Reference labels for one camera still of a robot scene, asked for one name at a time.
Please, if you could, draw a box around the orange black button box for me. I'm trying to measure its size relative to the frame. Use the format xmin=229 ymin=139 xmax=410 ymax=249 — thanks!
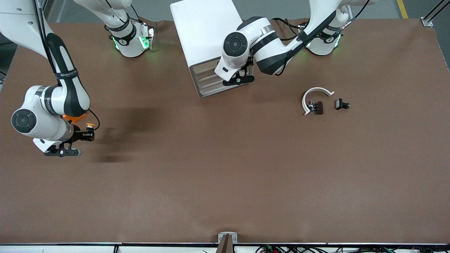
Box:
xmin=62 ymin=112 xmax=87 ymax=124

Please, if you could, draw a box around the black arm base cable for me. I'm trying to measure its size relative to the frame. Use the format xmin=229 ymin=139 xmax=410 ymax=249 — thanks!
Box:
xmin=272 ymin=17 xmax=306 ymax=37

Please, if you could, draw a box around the grey table edge clamp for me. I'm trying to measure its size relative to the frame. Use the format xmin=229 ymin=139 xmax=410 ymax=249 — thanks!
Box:
xmin=218 ymin=232 xmax=238 ymax=244

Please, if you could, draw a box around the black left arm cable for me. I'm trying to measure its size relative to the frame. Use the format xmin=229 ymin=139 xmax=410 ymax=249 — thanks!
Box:
xmin=278 ymin=0 xmax=371 ymax=76

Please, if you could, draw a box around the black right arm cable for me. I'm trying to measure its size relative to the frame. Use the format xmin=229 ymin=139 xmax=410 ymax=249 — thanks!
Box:
xmin=33 ymin=0 xmax=101 ymax=132

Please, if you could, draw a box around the white drawer cabinet shell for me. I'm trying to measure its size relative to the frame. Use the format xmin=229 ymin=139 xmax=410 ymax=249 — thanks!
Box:
xmin=170 ymin=0 xmax=256 ymax=99

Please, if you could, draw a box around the aluminium frame post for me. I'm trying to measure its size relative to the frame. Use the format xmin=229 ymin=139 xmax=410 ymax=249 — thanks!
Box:
xmin=421 ymin=0 xmax=450 ymax=28

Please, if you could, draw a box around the brown camera post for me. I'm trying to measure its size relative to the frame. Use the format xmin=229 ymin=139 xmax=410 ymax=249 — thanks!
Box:
xmin=216 ymin=234 xmax=234 ymax=253

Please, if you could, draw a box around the white curved half-ring bracket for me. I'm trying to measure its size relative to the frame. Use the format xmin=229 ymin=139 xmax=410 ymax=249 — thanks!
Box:
xmin=302 ymin=87 xmax=335 ymax=116

